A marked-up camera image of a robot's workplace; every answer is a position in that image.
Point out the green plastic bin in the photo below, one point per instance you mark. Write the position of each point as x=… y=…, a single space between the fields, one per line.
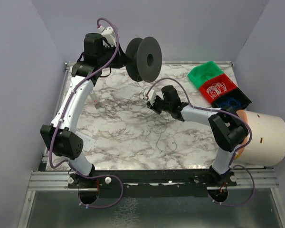
x=204 y=72

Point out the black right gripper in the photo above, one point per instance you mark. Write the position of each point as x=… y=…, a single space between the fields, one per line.
x=157 y=104

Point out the red plastic bin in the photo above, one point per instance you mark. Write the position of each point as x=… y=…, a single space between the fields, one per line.
x=216 y=87

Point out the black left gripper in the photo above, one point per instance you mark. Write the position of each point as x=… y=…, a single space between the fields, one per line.
x=120 y=58

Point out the large white cylinder bucket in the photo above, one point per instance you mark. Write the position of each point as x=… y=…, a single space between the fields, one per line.
x=267 y=147

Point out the aluminium frame rail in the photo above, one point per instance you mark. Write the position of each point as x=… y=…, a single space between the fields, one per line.
x=40 y=180

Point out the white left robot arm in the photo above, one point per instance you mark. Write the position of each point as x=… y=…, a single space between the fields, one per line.
x=60 y=135

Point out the black plastic bin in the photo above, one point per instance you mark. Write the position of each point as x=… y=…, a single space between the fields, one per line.
x=235 y=98

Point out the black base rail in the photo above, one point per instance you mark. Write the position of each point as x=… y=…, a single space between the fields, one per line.
x=150 y=183

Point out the white paper label packet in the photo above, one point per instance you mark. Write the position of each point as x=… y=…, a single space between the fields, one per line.
x=89 y=143

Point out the black cable spool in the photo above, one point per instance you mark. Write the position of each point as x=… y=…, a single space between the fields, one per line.
x=145 y=59

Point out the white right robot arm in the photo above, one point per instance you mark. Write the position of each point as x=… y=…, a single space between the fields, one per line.
x=228 y=129

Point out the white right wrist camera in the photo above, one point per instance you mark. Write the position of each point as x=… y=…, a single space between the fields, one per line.
x=149 y=96

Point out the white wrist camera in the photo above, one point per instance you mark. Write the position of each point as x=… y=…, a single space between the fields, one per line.
x=149 y=96
x=109 y=36

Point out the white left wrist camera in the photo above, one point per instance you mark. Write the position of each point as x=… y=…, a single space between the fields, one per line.
x=109 y=36

